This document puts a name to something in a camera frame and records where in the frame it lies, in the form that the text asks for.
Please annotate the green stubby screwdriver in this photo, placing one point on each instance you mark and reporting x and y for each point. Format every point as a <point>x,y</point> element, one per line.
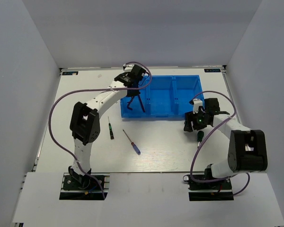
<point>200,136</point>

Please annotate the small brown hex key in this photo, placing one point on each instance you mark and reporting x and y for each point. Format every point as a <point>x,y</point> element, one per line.
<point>129,103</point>

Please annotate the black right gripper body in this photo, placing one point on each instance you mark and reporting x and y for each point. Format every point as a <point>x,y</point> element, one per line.
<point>199,120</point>

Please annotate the right corner label sticker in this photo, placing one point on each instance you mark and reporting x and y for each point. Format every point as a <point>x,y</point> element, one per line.
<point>212,70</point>

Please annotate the red blue handled screwdriver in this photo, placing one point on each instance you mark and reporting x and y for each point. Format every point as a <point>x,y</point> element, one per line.
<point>136,149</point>

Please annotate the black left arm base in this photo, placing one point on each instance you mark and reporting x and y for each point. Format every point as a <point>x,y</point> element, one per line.
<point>88,191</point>

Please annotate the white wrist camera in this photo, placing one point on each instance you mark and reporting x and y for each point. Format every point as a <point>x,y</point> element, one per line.
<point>196,103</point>
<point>127,67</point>

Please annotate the blue three-compartment plastic bin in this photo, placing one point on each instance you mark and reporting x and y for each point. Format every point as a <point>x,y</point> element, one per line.
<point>166,97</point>

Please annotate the large brown hex key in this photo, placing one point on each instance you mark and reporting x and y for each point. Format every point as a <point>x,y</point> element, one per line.
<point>141,103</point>

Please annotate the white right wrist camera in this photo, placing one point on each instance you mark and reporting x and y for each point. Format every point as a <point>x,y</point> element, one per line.
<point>196,103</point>

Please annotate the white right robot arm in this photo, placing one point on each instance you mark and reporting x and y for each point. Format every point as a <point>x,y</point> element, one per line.
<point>247,148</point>

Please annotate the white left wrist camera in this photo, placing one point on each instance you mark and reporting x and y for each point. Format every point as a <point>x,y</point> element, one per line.
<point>127,67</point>

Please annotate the black green precision screwdriver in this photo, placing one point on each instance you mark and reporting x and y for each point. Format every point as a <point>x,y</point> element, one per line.
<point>110,130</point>

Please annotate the corner label sticker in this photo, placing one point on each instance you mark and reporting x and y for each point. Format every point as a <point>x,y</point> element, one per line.
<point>212,70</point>
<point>70,73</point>

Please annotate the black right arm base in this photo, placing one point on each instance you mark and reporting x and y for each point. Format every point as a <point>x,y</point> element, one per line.
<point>216,191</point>

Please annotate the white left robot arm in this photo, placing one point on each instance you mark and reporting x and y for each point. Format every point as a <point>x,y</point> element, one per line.
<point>85,119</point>

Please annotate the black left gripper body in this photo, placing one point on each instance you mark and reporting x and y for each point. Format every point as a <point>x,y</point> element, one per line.
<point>133,93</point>

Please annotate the left corner label sticker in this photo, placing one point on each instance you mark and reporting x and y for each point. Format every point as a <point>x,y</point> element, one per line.
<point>70,73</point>

